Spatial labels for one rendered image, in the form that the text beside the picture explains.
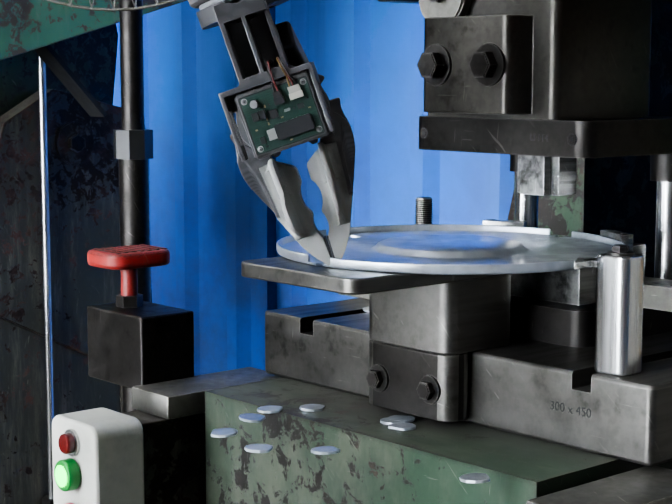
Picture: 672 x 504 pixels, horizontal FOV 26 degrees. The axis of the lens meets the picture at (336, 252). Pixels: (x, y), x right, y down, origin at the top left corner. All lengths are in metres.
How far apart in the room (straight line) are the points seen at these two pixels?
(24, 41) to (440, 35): 1.32
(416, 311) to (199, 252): 2.47
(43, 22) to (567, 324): 1.45
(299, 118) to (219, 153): 2.50
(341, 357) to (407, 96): 1.77
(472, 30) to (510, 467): 0.37
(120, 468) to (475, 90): 0.44
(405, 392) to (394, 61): 1.91
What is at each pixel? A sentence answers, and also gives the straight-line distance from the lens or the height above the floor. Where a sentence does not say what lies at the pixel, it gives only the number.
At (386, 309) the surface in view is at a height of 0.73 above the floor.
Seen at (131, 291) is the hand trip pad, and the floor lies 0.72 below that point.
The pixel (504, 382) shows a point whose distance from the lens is 1.17.
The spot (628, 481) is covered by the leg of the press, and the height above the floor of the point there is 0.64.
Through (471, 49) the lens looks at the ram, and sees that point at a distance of 1.21.
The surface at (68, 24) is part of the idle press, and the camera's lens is 2.50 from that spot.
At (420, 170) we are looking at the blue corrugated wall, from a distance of 2.98.
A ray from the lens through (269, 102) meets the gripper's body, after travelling 1.05.
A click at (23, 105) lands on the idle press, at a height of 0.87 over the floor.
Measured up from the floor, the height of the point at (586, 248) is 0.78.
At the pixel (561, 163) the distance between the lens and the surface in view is 1.28.
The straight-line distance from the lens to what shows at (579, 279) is 1.23.
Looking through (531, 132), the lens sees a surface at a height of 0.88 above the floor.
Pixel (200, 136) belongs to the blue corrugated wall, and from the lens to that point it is 3.60.
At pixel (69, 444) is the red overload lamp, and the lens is 1.29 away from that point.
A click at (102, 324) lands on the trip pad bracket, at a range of 1.41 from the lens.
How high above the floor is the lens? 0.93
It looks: 7 degrees down
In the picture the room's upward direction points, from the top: straight up
